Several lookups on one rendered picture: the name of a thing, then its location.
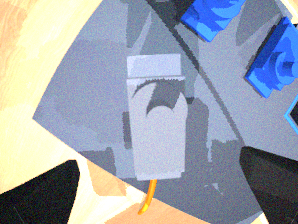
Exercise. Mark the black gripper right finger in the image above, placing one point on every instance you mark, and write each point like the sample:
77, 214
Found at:
274, 182

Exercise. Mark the dark grey flat block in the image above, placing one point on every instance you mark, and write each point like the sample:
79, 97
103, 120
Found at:
240, 62

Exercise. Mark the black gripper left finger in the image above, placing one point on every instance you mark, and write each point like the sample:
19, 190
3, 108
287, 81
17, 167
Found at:
46, 199

